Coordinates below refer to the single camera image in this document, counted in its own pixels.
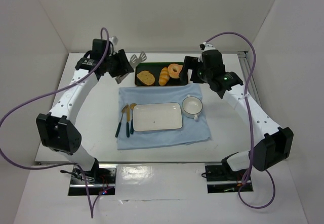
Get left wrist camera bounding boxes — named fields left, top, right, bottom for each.
left=109, top=36, right=118, bottom=46

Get sugared orange donut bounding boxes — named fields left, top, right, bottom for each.
left=168, top=63, right=183, bottom=79

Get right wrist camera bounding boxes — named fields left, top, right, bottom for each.
left=199, top=42, right=216, bottom=53

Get aluminium rail frame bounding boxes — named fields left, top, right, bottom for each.
left=237, top=51, right=264, bottom=123

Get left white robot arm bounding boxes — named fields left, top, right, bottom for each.
left=36, top=36, right=135, bottom=171

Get gold spoon green handle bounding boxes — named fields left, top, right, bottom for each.
left=130, top=103, right=137, bottom=134

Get gold fork green handle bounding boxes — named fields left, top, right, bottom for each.
left=115, top=104, right=129, bottom=138

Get white bowl with handles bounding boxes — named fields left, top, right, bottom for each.
left=181, top=95, right=203, bottom=121

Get dark green serving tray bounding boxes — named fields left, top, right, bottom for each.
left=134, top=62, right=188, bottom=87

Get gold knife green handle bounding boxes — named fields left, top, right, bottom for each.
left=126, top=104, right=130, bottom=138

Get left bread slice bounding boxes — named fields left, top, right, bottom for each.
left=136, top=70, right=155, bottom=86

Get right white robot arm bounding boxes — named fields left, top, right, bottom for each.
left=180, top=49, right=294, bottom=172

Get white rectangular plate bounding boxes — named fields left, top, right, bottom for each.
left=133, top=103, right=183, bottom=132

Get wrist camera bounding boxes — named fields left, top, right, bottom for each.
left=199, top=42, right=216, bottom=53
left=109, top=36, right=118, bottom=46

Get striped bread roll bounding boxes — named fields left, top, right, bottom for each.
left=158, top=67, right=170, bottom=86

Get silver metal tongs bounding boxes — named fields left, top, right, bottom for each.
left=115, top=51, right=147, bottom=84

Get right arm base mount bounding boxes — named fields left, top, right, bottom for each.
left=201, top=165, right=246, bottom=194

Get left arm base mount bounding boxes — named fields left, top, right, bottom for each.
left=60, top=167, right=116, bottom=196

